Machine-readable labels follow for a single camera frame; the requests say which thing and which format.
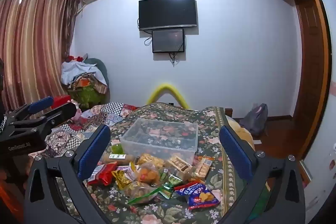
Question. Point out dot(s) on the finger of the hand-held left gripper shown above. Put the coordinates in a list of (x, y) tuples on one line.
[(40, 104), (61, 113)]

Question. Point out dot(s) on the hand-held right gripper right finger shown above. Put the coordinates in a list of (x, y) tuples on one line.
[(235, 153)]

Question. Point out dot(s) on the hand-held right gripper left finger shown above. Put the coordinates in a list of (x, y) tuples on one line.
[(94, 151)]

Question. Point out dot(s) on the yellow snack packet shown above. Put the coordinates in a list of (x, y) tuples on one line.
[(122, 178)]

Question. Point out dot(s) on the blue chip packet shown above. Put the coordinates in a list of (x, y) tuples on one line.
[(200, 196)]

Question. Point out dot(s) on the clear plastic container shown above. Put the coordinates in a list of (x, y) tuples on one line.
[(157, 134)]

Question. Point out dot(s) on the long green snack packet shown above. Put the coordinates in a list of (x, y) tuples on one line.
[(143, 196)]

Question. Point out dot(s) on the clear bag of yellow snacks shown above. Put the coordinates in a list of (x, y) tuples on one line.
[(151, 161)]

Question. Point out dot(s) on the clear bag of orange snacks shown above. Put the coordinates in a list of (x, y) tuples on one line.
[(148, 174)]

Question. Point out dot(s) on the pink toy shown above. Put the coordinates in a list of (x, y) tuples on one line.
[(77, 112)]

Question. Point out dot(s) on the yellow plush pillow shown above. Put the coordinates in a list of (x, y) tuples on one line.
[(244, 134)]

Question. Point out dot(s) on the red snack packet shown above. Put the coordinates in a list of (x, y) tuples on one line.
[(103, 174)]

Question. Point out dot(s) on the long tan snack packet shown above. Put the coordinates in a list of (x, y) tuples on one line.
[(118, 158)]

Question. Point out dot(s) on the patchwork quilt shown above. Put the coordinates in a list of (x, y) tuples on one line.
[(65, 138)]

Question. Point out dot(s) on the green patterned bag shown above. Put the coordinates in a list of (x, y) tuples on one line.
[(86, 95)]

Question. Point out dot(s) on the clear biscuit packet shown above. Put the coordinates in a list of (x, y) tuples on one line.
[(202, 169)]

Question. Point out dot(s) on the grey backpack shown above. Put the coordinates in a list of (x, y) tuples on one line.
[(254, 119)]

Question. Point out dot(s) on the pile of clothes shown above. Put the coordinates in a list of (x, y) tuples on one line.
[(78, 71)]

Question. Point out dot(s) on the clear bag of nuts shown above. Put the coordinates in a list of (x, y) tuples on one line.
[(136, 187)]

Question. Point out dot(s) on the clear cracker packet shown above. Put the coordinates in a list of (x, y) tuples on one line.
[(178, 165)]

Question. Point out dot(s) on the grey-green chair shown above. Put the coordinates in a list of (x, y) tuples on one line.
[(102, 69)]

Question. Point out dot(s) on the striped brown curtain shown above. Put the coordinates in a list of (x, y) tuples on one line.
[(34, 43)]

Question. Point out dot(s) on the small green snack packet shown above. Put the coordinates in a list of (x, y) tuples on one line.
[(175, 180), (165, 191)]

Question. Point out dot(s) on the dark floral blanket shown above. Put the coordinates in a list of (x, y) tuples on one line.
[(168, 213)]

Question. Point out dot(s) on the yellow foam tube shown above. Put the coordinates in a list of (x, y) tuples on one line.
[(164, 87)]

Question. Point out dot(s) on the wooden door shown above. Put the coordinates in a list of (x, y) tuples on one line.
[(312, 56)]

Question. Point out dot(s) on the small black wall monitor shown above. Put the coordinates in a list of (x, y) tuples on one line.
[(168, 40)]

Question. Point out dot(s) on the black wall television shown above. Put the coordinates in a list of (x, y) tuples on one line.
[(168, 12)]

